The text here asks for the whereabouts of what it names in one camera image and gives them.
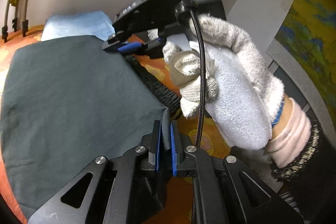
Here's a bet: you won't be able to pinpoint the right forearm pink sleeve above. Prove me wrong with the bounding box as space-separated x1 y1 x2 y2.
265 95 336 217

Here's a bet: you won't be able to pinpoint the folded light blue cloth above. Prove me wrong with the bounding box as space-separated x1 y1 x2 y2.
41 11 115 42

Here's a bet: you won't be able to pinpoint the right hand in white glove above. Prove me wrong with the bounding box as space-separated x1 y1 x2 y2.
162 14 284 150

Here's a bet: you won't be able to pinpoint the orange floral bedsheet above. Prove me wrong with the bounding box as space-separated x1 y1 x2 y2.
1 25 230 223

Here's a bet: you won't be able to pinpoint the dark grey pants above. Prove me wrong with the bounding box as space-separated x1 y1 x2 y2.
1 36 179 218

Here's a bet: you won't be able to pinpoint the black braided cable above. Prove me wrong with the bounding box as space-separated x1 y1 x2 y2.
174 0 208 148

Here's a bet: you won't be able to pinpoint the yellow blue painting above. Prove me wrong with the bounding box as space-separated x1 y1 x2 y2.
274 0 336 119

